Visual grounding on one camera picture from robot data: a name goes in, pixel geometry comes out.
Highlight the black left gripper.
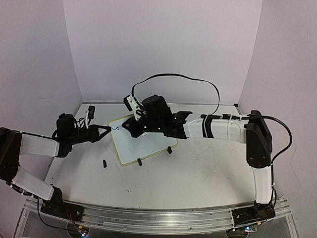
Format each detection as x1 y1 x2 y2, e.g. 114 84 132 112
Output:
67 123 111 144

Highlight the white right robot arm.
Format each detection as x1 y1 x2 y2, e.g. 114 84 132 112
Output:
122 95 273 204

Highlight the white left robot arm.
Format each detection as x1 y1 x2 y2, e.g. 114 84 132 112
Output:
0 114 111 217

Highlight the yellow-framed whiteboard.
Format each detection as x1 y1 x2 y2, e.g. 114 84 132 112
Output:
108 116 178 166

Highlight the black whiteboard stand foot right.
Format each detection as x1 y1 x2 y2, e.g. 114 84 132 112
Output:
167 146 172 154

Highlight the left circuit board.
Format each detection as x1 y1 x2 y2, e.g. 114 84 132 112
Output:
67 224 90 238

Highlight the circuit board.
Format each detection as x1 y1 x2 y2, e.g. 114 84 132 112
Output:
244 224 259 233
67 224 90 238

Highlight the right circuit board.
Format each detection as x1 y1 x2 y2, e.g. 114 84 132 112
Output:
244 224 259 233

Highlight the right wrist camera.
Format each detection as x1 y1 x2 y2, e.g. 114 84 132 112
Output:
123 95 146 120

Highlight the black right camera cable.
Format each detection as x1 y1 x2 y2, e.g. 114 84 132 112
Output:
131 73 221 115

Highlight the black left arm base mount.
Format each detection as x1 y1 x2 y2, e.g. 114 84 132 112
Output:
40 186 84 222

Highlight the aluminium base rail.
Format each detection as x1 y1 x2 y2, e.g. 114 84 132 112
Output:
25 198 295 235

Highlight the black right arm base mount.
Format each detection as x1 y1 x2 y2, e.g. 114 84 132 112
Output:
232 202 275 227

